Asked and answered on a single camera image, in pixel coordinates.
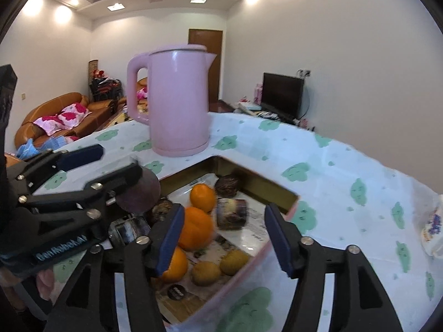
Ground purple round turnip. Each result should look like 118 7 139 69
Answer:
116 167 161 216

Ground small orange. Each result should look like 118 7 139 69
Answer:
189 184 216 213

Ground large orange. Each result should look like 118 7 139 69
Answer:
178 207 214 251

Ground dark brown water chestnut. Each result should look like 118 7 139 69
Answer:
214 175 239 199

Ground cut purple sugarcane piece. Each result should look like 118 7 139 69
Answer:
215 198 249 231

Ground green brown round fruit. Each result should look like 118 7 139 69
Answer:
219 250 249 276

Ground person's left hand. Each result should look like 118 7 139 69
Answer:
0 267 56 305

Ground orange leather sofa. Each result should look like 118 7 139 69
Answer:
14 92 126 148

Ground pink floral cushion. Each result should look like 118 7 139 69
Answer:
33 103 92 136

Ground white floral mug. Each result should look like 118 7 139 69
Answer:
421 205 443 259

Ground pink electric kettle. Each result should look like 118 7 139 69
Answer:
125 44 210 157

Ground pink biscuit tin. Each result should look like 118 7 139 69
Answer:
156 155 300 329

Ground tv stand with clutter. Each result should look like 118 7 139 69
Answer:
231 99 316 132

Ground brown wooden door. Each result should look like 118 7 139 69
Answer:
188 28 223 103

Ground black television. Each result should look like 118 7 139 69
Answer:
261 73 305 119

